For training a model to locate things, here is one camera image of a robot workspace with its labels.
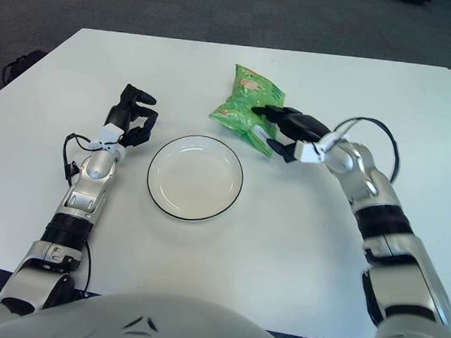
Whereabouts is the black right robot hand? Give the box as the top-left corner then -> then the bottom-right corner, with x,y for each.
248,103 -> 332,167

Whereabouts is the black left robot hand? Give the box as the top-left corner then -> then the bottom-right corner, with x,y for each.
106,83 -> 161,150

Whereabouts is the green snack bag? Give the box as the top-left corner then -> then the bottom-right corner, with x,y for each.
205,62 -> 288,158

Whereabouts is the white plate with black rim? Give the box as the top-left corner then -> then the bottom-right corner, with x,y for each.
144,132 -> 246,226

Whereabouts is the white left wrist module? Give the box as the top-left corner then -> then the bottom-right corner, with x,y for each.
89,122 -> 125,152

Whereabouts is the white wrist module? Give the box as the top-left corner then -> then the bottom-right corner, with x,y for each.
89,122 -> 125,152
294,129 -> 351,166

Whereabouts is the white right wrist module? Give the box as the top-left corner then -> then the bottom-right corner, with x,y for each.
294,129 -> 351,166

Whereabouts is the black backpack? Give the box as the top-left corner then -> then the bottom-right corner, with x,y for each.
1,47 -> 48,88

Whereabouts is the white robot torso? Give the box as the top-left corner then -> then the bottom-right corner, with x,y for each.
0,283 -> 451,338

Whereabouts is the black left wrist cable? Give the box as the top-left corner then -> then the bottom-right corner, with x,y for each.
60,132 -> 98,189

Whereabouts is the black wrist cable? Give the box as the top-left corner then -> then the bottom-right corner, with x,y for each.
60,132 -> 98,189
330,115 -> 402,184

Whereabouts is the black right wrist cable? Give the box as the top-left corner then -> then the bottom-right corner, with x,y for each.
330,115 -> 402,184

